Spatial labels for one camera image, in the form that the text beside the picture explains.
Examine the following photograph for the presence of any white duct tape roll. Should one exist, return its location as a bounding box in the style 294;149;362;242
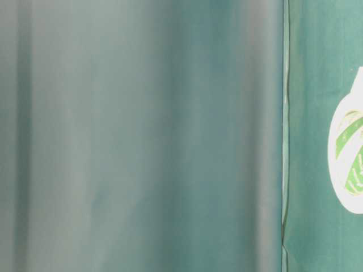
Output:
328;67;362;214

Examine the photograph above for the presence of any green table cloth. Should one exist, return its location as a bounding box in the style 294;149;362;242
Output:
282;1;362;271

